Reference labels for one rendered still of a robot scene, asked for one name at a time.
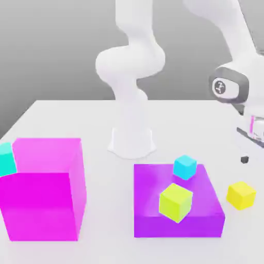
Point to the large magenta box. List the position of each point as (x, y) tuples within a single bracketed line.
[(39, 206)]

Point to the small cyan cube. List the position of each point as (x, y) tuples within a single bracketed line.
[(184, 168)]

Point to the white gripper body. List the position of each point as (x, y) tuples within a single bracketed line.
[(250, 145)]

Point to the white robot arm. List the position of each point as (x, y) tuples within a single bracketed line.
[(132, 61)]

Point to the large purple box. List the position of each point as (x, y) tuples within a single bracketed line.
[(202, 224)]

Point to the small teal cube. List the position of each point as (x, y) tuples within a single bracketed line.
[(6, 163)]

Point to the small yellow cube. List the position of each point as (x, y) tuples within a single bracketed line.
[(241, 196)]

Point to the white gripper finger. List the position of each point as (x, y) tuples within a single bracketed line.
[(244, 159)]

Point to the small lime cube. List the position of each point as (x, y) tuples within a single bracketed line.
[(175, 203)]

